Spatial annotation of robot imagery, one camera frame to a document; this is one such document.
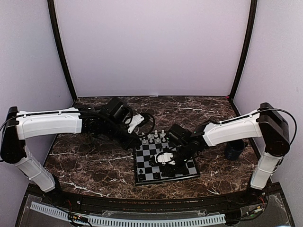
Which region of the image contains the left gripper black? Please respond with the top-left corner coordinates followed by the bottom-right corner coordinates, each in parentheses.
top-left (102, 119), bottom-right (142, 151)

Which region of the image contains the black bishop piece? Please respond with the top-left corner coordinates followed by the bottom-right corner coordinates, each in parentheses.
top-left (154, 173), bottom-right (160, 179)

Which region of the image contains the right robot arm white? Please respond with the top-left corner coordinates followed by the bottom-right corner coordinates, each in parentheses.
top-left (155, 102), bottom-right (293, 205)

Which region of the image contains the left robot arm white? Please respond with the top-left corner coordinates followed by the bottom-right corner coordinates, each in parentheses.
top-left (0, 97), bottom-right (144, 206)

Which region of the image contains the beige printed mug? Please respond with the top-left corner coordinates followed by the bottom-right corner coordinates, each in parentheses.
top-left (81, 134), bottom-right (95, 145)

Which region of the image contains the black white chessboard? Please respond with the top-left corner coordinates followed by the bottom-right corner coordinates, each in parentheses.
top-left (133, 130), bottom-right (200, 186)

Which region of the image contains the dark blue mug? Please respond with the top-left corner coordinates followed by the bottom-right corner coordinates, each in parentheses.
top-left (224, 140), bottom-right (248, 161)

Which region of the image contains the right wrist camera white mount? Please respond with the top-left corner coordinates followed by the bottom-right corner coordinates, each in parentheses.
top-left (149, 152), bottom-right (176, 166)

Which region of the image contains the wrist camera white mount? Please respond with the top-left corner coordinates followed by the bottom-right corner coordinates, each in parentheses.
top-left (125, 114), bottom-right (144, 134)
top-left (149, 152), bottom-right (176, 166)

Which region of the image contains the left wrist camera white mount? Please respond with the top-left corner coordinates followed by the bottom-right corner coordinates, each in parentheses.
top-left (125, 114), bottom-right (144, 134)

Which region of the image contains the white slotted cable duct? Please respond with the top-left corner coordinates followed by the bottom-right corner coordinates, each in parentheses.
top-left (30, 202), bottom-right (226, 227)

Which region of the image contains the left black frame post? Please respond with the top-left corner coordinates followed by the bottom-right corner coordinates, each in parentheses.
top-left (47, 0), bottom-right (78, 101)

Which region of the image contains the black frame post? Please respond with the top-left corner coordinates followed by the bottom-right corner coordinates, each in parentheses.
top-left (229, 0), bottom-right (258, 103)
top-left (47, 0), bottom-right (78, 101)

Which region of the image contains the right black frame post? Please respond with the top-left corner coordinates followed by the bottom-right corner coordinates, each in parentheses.
top-left (229, 0), bottom-right (258, 103)

